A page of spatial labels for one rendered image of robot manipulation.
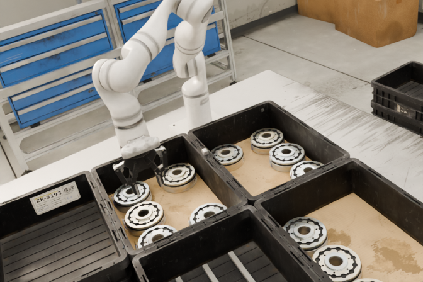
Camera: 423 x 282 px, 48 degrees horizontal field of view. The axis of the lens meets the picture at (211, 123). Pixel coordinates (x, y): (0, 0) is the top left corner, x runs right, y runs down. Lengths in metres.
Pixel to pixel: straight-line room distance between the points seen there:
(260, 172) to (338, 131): 0.49
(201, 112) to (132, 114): 0.64
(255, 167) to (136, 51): 0.53
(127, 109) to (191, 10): 0.31
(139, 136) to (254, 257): 0.39
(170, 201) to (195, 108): 0.46
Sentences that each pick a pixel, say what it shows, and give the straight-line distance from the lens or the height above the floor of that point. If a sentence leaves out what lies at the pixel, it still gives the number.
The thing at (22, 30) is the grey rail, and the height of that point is 0.91.
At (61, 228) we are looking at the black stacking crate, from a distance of 1.38.
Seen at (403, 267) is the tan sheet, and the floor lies 0.83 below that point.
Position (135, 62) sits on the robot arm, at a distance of 1.06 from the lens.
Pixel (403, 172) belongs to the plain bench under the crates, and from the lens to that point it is 1.58.
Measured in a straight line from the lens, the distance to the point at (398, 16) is 4.22.
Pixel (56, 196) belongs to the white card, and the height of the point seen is 0.89.
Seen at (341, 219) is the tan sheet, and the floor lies 0.83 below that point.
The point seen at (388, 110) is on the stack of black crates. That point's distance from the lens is 2.33.
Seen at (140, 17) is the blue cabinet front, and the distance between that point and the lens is 3.23.
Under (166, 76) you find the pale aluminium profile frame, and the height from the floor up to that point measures 0.30.
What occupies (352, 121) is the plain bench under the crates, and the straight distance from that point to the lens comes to 1.82.
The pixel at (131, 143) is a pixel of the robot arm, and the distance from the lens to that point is 1.10.
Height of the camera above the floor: 1.66
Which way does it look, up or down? 30 degrees down
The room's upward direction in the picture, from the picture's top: 11 degrees counter-clockwise
